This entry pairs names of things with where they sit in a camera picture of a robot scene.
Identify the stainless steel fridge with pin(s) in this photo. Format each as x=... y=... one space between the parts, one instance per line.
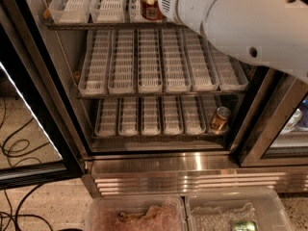
x=120 y=165

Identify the clear plastic bin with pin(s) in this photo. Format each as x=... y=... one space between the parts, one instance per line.
x=102 y=215
x=218 y=209

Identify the right clear plastic bin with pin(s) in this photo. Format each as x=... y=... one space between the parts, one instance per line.
x=218 y=209

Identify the open glass fridge door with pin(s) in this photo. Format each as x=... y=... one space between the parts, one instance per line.
x=42 y=70

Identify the orange soda can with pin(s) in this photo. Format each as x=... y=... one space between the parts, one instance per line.
x=220 y=119

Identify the closed right fridge door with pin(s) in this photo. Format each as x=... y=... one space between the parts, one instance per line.
x=266 y=145

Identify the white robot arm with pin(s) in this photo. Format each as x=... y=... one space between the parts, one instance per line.
x=271 y=33

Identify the green can in bin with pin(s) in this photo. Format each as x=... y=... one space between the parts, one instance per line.
x=244 y=226

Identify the red coke can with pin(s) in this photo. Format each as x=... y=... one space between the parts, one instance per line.
x=151 y=12

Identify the left clear plastic bin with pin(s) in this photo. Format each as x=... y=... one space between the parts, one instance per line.
x=102 y=215

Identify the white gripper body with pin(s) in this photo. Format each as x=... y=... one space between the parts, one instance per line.
x=166 y=0

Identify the crumpled brown paper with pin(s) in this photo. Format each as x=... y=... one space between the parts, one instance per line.
x=151 y=213

